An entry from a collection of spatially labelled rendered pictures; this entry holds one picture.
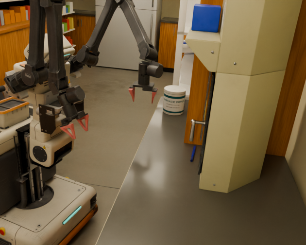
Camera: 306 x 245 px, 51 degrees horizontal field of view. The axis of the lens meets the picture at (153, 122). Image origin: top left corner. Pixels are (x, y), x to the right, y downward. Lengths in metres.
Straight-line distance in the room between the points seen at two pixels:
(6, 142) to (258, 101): 1.43
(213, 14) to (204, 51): 0.22
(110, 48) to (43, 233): 4.72
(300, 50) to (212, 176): 0.65
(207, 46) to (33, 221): 1.55
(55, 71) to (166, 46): 4.86
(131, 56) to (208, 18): 5.04
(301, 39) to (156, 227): 0.95
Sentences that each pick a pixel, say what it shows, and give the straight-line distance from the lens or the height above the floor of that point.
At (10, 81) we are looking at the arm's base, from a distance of 1.66.
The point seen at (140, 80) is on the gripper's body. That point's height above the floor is 1.21.
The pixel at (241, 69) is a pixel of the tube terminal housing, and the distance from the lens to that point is 1.10.
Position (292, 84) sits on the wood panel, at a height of 1.29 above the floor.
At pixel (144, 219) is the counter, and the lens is 1.13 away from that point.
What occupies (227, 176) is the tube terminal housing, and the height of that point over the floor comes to 1.01.
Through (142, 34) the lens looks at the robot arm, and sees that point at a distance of 1.63.
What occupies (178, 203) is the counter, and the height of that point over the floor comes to 0.94.
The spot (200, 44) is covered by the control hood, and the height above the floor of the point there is 1.49.
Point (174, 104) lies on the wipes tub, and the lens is 1.89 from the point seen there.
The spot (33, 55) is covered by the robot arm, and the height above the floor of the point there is 1.33.
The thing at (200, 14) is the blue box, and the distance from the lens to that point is 1.26.
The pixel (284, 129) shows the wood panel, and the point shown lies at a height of 1.08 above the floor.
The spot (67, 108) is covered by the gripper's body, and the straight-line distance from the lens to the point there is 1.50.
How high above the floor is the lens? 1.68
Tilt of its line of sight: 24 degrees down
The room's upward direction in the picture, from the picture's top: 4 degrees clockwise
